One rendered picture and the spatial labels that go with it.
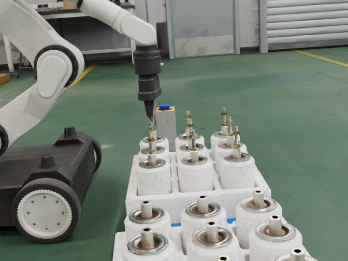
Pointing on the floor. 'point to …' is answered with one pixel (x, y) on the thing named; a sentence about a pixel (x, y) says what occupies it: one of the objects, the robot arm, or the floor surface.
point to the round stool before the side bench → (24, 67)
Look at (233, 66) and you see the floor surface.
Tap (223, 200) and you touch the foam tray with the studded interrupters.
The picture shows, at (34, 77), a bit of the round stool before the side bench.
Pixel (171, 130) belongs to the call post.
